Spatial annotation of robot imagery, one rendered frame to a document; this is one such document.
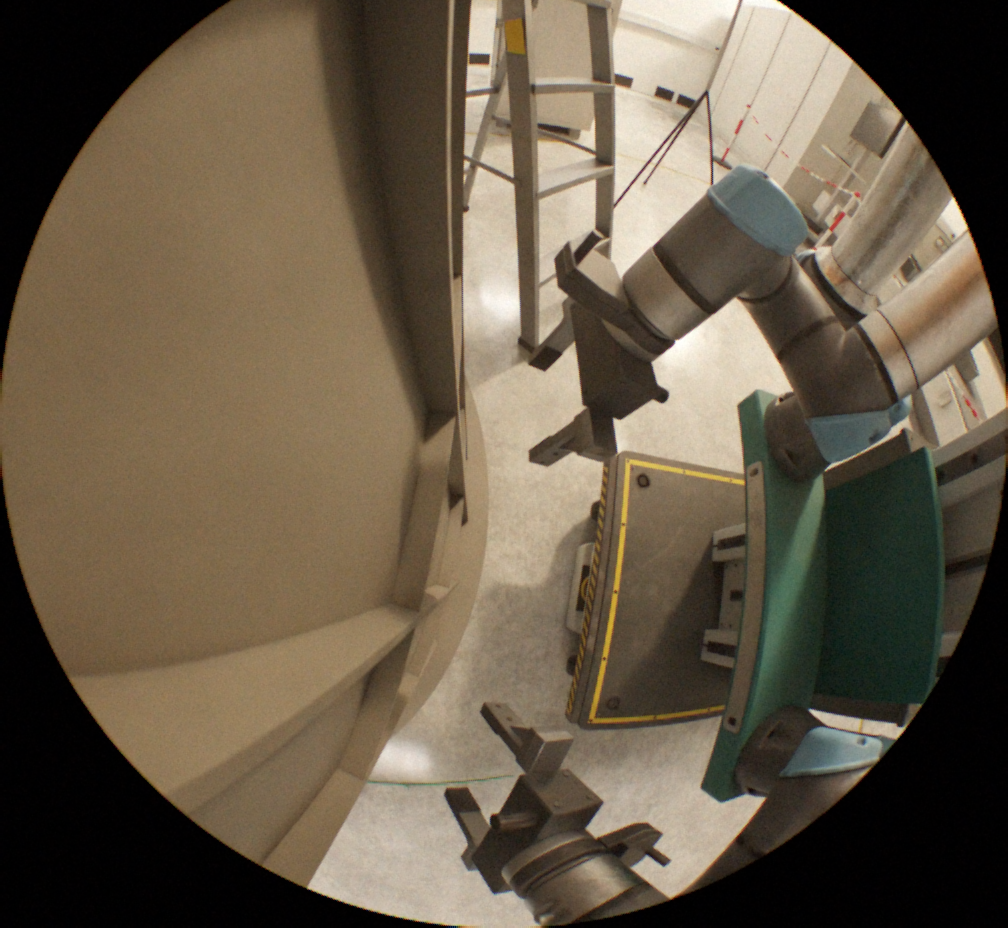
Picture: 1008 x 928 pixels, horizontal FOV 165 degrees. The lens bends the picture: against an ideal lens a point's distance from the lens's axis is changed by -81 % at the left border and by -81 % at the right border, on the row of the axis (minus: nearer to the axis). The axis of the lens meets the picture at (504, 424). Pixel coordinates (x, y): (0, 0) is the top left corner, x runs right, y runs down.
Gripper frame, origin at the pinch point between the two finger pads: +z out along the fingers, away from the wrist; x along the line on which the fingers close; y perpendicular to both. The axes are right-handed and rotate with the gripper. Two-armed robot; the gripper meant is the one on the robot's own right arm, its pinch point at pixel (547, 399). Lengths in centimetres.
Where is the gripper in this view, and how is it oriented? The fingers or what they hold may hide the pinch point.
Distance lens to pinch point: 39.8
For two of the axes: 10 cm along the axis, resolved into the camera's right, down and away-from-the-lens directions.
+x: 0.4, -8.5, 5.2
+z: -4.8, 4.4, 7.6
